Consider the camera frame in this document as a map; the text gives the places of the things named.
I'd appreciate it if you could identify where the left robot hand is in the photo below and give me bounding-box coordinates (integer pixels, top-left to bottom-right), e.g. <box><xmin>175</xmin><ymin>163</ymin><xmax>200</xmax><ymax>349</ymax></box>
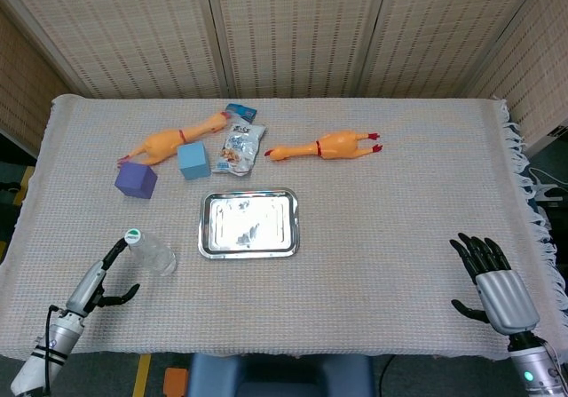
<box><xmin>65</xmin><ymin>237</ymin><xmax>141</xmax><ymax>318</ymax></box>

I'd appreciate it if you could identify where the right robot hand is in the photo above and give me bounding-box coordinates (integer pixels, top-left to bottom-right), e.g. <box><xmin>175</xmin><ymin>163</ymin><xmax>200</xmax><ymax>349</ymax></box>
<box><xmin>449</xmin><ymin>232</ymin><xmax>540</xmax><ymax>337</ymax></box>

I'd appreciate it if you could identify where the clear plastic bottle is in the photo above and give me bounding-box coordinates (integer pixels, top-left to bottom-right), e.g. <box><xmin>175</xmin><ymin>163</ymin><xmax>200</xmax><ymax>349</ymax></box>
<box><xmin>123</xmin><ymin>227</ymin><xmax>178</xmax><ymax>277</ymax></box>

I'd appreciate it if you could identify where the metal tray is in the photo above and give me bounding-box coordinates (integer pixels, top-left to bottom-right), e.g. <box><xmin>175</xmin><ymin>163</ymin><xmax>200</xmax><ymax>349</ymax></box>
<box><xmin>197</xmin><ymin>187</ymin><xmax>301</xmax><ymax>260</ymax></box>

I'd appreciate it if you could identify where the purple cube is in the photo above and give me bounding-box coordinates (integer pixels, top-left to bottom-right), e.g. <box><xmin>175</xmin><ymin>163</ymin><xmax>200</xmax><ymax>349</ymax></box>
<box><xmin>114</xmin><ymin>161</ymin><xmax>159</xmax><ymax>201</ymax></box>

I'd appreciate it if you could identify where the orange floor marker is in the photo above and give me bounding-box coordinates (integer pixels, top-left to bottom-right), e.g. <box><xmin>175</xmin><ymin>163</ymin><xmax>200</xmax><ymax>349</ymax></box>
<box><xmin>162</xmin><ymin>367</ymin><xmax>189</xmax><ymax>397</ymax></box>

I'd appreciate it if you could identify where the light blue cube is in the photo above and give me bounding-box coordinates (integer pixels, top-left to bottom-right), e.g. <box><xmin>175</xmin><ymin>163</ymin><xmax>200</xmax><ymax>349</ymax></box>
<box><xmin>177</xmin><ymin>140</ymin><xmax>212</xmax><ymax>181</ymax></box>

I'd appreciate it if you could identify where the rubber chicken with raised head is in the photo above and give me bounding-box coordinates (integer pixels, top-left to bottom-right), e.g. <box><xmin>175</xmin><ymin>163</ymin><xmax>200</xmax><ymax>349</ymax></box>
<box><xmin>116</xmin><ymin>111</ymin><xmax>232</xmax><ymax>167</ymax></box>

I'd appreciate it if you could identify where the white woven tablecloth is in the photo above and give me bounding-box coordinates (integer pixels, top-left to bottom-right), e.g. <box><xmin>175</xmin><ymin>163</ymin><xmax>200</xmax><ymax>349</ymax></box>
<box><xmin>0</xmin><ymin>93</ymin><xmax>568</xmax><ymax>362</ymax></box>

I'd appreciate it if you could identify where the silver snack bag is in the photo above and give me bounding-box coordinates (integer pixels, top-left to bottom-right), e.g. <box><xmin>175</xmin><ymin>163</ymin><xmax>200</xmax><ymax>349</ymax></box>
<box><xmin>211</xmin><ymin>123</ymin><xmax>267</xmax><ymax>178</ymax></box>

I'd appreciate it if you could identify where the blue chair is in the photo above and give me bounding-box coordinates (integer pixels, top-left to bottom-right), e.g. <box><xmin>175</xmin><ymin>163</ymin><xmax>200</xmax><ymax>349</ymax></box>
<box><xmin>185</xmin><ymin>353</ymin><xmax>376</xmax><ymax>397</ymax></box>

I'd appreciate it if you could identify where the rubber chicken lying flat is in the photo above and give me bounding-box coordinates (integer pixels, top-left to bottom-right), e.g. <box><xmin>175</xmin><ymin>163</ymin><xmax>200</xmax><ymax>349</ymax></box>
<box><xmin>264</xmin><ymin>130</ymin><xmax>384</xmax><ymax>163</ymax></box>

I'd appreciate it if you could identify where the small blue packet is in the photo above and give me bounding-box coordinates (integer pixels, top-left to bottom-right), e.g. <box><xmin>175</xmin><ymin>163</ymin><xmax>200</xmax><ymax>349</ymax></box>
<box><xmin>225</xmin><ymin>103</ymin><xmax>258</xmax><ymax>122</ymax></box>

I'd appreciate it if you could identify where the woven folding screen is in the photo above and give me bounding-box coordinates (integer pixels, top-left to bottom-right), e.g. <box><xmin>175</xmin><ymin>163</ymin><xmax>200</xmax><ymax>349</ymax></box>
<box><xmin>0</xmin><ymin>0</ymin><xmax>568</xmax><ymax>158</ymax></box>

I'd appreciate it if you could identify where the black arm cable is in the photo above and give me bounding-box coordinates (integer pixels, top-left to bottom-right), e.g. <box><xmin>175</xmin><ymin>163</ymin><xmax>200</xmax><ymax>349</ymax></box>
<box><xmin>42</xmin><ymin>304</ymin><xmax>63</xmax><ymax>393</ymax></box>

